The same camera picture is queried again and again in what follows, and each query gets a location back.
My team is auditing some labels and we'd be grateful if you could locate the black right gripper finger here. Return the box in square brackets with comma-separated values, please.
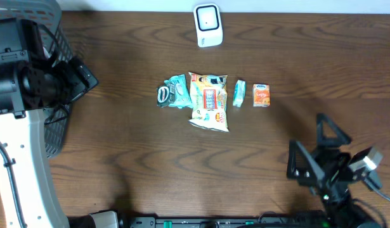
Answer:
[316, 113, 352, 148]
[286, 140, 322, 186]

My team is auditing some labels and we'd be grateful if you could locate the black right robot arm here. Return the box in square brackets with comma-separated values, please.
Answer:
[287, 113, 383, 227]

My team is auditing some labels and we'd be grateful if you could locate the green Kleenex tissue pack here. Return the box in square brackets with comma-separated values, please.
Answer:
[233, 80, 246, 108]

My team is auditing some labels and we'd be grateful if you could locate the white barcode scanner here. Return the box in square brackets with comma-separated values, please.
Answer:
[193, 3, 223, 48]

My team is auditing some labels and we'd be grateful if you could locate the yellow snack bag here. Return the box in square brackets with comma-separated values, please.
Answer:
[188, 72, 229, 132]

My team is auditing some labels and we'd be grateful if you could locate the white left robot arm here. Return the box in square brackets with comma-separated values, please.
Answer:
[0, 18, 98, 227]

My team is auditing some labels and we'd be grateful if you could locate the teal wet wipes pack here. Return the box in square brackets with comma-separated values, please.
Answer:
[164, 74, 193, 109]

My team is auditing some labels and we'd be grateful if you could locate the grey plastic mesh basket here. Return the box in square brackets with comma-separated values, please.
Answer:
[0, 0, 74, 158]

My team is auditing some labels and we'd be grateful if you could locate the black mounting rail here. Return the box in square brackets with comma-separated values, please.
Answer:
[67, 210, 328, 228]

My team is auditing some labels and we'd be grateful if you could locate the orange Kleenex tissue pack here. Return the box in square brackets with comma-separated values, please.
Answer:
[252, 84, 270, 107]

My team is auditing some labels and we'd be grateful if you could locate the dark green snack pack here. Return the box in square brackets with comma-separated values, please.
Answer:
[157, 84, 176, 108]

